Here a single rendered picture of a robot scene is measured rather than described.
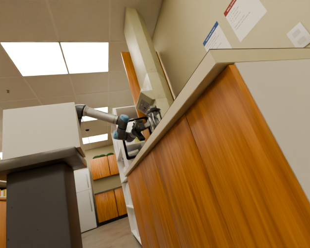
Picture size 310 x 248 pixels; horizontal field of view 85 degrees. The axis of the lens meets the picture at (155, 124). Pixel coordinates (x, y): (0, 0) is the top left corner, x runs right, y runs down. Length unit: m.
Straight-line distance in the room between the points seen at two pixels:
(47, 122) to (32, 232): 0.41
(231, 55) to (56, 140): 0.70
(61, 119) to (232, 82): 0.70
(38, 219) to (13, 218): 0.08
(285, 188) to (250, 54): 0.29
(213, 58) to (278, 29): 0.84
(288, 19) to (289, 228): 0.99
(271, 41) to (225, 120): 0.85
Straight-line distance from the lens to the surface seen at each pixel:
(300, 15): 1.17
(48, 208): 0.81
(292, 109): 0.45
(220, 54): 0.42
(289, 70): 0.54
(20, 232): 0.85
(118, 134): 1.43
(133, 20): 2.21
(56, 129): 0.84
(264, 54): 0.51
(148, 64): 1.78
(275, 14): 1.24
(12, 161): 0.82
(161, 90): 1.63
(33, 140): 0.85
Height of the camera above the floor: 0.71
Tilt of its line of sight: 19 degrees up
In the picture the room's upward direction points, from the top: 17 degrees counter-clockwise
